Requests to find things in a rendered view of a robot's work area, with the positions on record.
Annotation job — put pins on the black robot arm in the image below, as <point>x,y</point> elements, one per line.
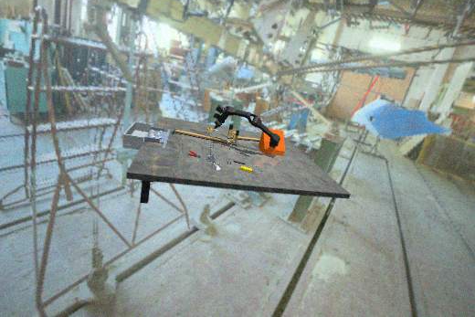
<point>228,110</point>

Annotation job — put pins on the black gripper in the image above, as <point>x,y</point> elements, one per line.
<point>220,121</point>

